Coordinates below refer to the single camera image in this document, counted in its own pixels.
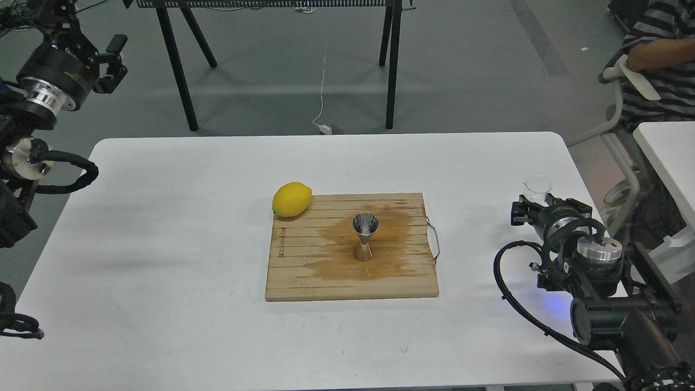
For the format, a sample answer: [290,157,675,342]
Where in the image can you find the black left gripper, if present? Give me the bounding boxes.
[17,1,128,112]

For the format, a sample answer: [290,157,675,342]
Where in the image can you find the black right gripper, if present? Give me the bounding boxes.
[510,197,593,253]

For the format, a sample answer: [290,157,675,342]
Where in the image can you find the small clear glass beaker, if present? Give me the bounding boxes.
[522,175,553,205]

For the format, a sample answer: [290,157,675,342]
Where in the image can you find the steel double jigger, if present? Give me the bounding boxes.
[352,211,380,262]

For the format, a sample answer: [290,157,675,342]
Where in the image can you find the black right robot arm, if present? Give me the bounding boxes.
[493,194,693,390]

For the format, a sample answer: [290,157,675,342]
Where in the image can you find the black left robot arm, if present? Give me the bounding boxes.
[1,1,128,248]

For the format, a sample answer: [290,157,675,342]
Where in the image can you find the black metal background table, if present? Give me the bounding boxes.
[124,1,415,132]

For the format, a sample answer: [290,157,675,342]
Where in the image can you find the white side table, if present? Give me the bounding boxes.
[633,121,694,228]

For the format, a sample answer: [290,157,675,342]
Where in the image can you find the white office chair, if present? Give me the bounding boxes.
[565,52,695,283]

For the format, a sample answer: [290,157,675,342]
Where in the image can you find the person in striped shirt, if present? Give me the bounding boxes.
[619,1,694,132]

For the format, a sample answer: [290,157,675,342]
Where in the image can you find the wooden cutting board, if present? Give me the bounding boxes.
[265,193,439,302]

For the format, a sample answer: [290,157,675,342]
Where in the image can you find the yellow lemon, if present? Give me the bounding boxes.
[271,181,313,218]

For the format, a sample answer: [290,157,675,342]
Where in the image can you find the tangled cables on floor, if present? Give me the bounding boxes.
[0,0,109,33]

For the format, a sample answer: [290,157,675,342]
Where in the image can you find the white cable with plug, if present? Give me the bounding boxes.
[312,38,345,136]

